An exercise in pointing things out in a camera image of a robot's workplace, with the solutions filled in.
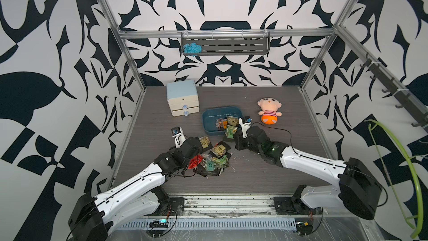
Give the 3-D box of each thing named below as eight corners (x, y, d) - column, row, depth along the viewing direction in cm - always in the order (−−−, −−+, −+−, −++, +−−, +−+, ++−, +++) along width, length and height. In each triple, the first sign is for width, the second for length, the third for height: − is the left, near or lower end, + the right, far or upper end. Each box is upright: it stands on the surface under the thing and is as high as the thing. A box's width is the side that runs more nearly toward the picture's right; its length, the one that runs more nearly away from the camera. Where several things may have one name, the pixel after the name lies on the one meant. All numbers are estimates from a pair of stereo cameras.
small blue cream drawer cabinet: (168, 116, 105) (163, 100, 94) (175, 85, 123) (171, 69, 111) (199, 116, 105) (197, 100, 94) (201, 85, 123) (199, 69, 111)
